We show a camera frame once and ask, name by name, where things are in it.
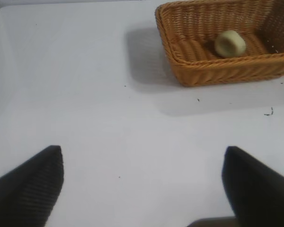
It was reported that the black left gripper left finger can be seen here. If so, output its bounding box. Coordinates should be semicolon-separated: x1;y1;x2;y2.
0;145;64;227

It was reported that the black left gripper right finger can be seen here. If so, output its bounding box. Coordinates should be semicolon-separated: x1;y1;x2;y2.
222;145;284;227

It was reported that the pale yellow egg yolk pastry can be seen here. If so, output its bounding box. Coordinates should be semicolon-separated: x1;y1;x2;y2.
214;30;247;58

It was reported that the brown woven wicker basket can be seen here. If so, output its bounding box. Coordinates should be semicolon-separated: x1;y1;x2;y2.
155;0;284;87

